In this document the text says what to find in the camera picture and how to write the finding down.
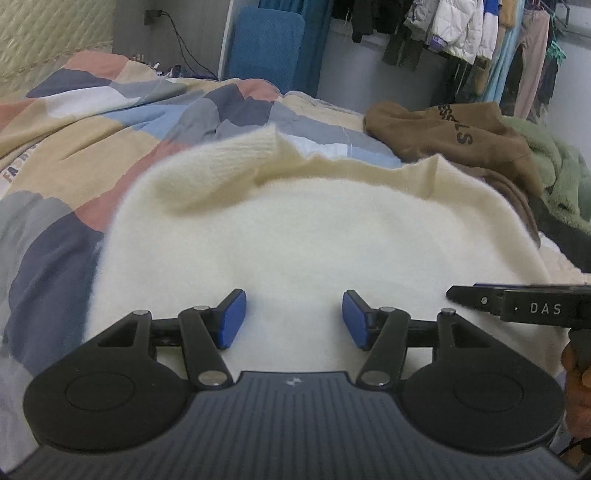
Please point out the dark striped garment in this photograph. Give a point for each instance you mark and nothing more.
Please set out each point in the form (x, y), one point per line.
(401, 50)

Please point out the blue padded board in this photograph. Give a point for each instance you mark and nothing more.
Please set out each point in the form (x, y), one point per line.
(263, 46)

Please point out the light blue garment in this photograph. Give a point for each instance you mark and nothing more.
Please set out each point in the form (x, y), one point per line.
(501, 69)

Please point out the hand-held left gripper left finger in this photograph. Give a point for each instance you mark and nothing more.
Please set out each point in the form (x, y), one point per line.
(233, 318)

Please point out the black hanging jacket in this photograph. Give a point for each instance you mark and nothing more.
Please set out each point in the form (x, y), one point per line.
(364, 14)

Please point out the blue curtain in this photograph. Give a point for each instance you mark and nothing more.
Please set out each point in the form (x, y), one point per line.
(314, 46)

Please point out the blue and white garment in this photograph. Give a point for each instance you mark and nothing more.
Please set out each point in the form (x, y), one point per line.
(489, 23)

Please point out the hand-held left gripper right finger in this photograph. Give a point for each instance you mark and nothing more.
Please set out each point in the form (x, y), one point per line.
(355, 318)

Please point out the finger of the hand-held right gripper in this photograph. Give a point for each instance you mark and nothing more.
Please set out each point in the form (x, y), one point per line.
(475, 299)

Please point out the group of small bottles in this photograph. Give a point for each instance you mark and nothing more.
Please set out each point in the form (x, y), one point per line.
(157, 68)

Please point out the green fleece jacket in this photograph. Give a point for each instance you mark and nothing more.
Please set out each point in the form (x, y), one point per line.
(563, 170)

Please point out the beige pink coat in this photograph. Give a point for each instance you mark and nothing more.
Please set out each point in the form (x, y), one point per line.
(531, 60)

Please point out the white puffer jacket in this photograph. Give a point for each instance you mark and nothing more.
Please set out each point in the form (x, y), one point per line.
(457, 27)

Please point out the person's right hand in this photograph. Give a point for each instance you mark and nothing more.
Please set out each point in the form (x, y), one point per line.
(577, 401)

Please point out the cream quilted headboard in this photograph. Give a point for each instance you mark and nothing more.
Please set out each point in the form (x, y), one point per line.
(46, 37)

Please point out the teal clip hanger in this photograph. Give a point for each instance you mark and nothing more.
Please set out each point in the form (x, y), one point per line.
(556, 51)

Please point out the brown hoodie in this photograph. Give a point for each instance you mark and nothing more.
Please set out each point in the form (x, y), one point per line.
(461, 138)

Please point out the tan fleece coat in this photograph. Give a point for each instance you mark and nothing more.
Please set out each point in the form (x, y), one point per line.
(510, 10)

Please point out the white fluffy sweater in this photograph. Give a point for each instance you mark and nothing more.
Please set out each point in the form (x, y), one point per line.
(300, 240)

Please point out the black charger plug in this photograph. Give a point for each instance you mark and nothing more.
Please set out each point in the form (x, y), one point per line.
(152, 17)

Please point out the patchwork bed cover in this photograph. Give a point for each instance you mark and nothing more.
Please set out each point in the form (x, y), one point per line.
(92, 138)

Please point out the dark navy garment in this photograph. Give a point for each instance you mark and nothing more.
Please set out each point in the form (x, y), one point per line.
(550, 81)

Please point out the grey printed jacket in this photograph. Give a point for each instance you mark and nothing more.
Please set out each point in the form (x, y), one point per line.
(415, 11)

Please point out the black garment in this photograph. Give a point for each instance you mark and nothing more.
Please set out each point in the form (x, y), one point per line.
(568, 240)

